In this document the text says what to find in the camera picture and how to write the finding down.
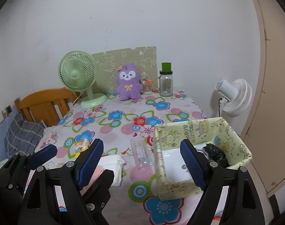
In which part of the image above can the multicolour soft packet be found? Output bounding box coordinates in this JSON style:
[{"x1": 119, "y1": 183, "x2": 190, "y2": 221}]
[{"x1": 83, "y1": 165, "x2": 106, "y2": 193}]

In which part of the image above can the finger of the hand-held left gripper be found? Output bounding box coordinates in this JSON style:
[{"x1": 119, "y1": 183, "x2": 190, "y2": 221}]
[
  {"x1": 0, "y1": 144, "x2": 58, "y2": 197},
  {"x1": 81, "y1": 169, "x2": 115, "y2": 214}
]

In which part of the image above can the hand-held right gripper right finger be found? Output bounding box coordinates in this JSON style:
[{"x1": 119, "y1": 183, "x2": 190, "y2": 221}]
[{"x1": 180, "y1": 139, "x2": 266, "y2": 225}]

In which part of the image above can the pale fan cord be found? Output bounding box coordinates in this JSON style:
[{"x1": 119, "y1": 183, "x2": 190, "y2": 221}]
[{"x1": 71, "y1": 91, "x2": 83, "y2": 106}]

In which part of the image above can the glass jar with green lid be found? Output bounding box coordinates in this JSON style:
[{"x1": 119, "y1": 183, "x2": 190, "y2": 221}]
[{"x1": 158, "y1": 62, "x2": 174, "y2": 97}]

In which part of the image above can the yellow floral tissue pack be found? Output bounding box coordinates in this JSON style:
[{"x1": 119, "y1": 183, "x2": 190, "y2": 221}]
[{"x1": 73, "y1": 139, "x2": 90, "y2": 158}]

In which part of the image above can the yellow cartoon storage box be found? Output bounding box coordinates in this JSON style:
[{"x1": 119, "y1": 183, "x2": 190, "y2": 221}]
[{"x1": 153, "y1": 117, "x2": 253, "y2": 201}]

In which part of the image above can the small jar with carrot lid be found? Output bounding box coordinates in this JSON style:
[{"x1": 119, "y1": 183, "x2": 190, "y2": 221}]
[{"x1": 142, "y1": 73, "x2": 155, "y2": 95}]

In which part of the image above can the beige door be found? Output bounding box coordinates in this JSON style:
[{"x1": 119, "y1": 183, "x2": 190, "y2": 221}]
[{"x1": 241, "y1": 0, "x2": 285, "y2": 200}]

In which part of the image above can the grey plaid pillow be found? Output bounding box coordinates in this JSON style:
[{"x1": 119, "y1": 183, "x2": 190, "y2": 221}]
[{"x1": 4, "y1": 116, "x2": 46, "y2": 156}]

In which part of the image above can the purple plush toy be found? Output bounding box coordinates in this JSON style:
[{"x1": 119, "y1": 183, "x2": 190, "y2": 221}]
[{"x1": 116, "y1": 63, "x2": 143, "y2": 101}]

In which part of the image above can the green desk fan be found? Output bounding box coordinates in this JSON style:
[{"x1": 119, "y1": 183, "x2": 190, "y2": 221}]
[{"x1": 58, "y1": 50, "x2": 108, "y2": 108}]

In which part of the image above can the white standing fan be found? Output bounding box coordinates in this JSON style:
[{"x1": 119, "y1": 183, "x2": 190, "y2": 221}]
[{"x1": 210, "y1": 78, "x2": 253, "y2": 118}]

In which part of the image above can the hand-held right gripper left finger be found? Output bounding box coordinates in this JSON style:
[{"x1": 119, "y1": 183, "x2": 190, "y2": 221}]
[{"x1": 18, "y1": 139, "x2": 105, "y2": 225}]

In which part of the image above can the floral tablecloth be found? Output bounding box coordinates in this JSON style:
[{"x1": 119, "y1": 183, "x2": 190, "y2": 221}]
[{"x1": 23, "y1": 88, "x2": 229, "y2": 225}]

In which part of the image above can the black plastic bag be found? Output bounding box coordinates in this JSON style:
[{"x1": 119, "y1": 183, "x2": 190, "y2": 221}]
[{"x1": 202, "y1": 143, "x2": 229, "y2": 168}]

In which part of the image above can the clear plastic cup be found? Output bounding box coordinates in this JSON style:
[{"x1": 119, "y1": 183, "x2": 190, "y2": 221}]
[{"x1": 131, "y1": 139, "x2": 154, "y2": 169}]

